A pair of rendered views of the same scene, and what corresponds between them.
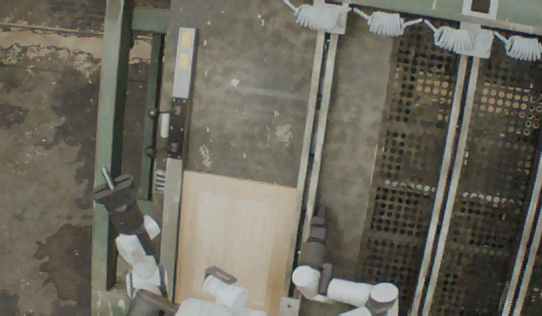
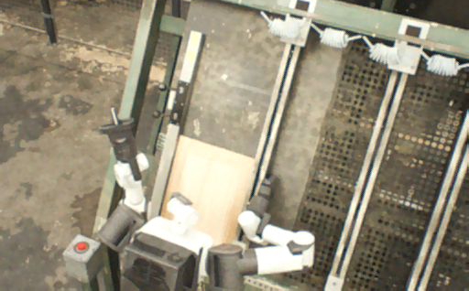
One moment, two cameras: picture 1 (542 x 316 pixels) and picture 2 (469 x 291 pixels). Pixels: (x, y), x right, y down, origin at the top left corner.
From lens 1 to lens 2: 37 cm
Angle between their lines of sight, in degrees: 10
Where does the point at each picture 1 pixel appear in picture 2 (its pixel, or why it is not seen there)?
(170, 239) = (161, 184)
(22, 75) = (94, 81)
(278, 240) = (238, 196)
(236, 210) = (212, 169)
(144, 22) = (169, 26)
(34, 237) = (74, 192)
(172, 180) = (169, 140)
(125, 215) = (123, 145)
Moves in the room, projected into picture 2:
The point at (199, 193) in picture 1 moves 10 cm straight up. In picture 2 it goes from (188, 153) to (188, 136)
